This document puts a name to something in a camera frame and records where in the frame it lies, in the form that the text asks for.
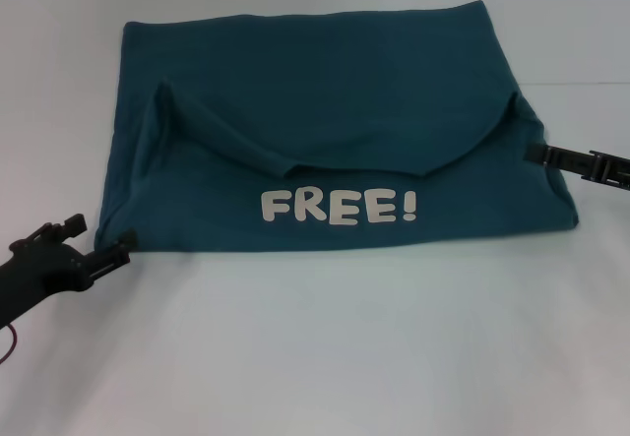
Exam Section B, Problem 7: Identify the teal blue t-shirt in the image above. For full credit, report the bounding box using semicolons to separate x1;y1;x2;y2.
93;0;580;255

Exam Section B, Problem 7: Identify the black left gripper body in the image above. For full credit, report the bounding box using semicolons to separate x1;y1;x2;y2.
0;237;89;330

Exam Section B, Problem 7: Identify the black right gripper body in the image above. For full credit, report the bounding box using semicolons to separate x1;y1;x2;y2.
588;149;630;188

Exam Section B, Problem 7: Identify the left gripper cable with plugs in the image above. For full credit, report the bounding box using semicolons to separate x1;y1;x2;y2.
0;324;22;366

